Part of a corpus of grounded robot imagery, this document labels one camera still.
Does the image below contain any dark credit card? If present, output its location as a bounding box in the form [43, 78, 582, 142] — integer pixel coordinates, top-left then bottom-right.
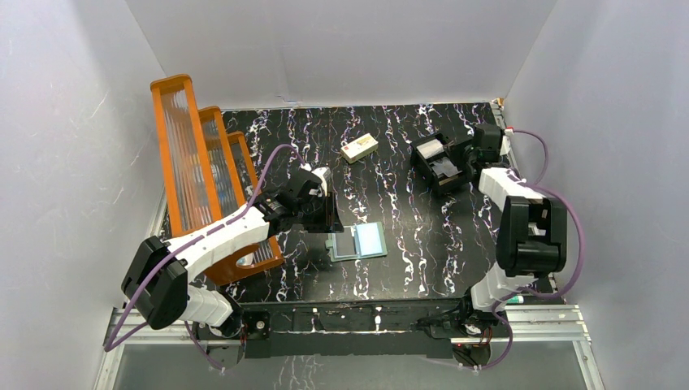
[331, 232, 357, 258]

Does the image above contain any mint green card holder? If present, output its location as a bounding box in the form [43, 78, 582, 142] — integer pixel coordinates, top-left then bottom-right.
[325, 222, 388, 262]

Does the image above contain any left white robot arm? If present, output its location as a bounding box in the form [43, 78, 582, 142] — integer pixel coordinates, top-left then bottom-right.
[122, 167, 344, 338]

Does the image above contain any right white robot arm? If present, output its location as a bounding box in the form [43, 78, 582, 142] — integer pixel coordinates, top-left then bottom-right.
[440, 123, 567, 336]

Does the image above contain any black card tray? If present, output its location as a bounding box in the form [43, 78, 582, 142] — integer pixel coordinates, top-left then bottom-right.
[410, 132, 474, 197]

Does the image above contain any silver credit card in tray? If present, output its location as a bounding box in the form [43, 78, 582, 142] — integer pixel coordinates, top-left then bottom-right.
[417, 139, 444, 160]

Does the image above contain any small cream cardboard box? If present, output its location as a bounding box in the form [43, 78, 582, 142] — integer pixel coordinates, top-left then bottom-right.
[340, 133, 379, 164]

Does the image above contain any orange acrylic file rack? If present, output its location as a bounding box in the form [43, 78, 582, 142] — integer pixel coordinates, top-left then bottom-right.
[150, 74, 284, 286]

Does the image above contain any green white marker pen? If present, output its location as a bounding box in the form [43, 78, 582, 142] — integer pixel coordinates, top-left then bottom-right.
[504, 295, 525, 305]

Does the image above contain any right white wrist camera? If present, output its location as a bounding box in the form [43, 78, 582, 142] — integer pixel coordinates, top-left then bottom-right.
[500, 127, 514, 156]

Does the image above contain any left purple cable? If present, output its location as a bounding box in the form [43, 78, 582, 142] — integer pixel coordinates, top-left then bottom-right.
[103, 144, 308, 372]

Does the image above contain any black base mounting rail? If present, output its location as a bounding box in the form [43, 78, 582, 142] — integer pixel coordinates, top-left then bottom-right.
[193, 297, 508, 365]

